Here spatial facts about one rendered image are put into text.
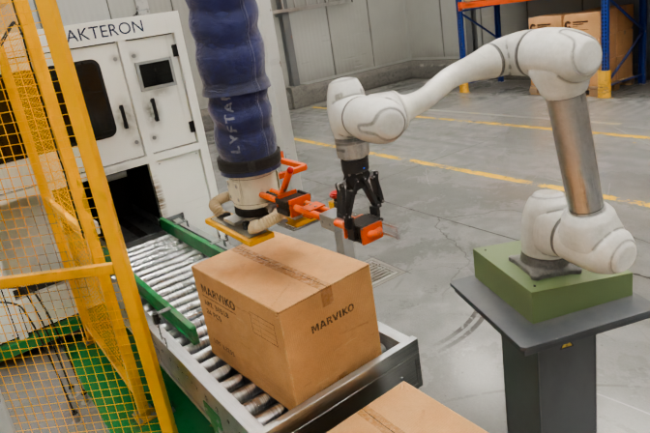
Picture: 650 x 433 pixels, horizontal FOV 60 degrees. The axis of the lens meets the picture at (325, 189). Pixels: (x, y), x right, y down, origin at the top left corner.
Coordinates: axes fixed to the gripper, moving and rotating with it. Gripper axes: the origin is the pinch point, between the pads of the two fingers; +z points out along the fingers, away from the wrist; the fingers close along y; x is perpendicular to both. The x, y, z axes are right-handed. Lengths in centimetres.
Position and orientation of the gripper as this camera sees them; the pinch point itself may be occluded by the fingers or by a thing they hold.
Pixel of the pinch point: (364, 225)
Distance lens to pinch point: 158.0
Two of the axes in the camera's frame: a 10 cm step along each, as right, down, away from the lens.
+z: 1.5, 9.4, 3.0
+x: 5.9, 1.6, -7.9
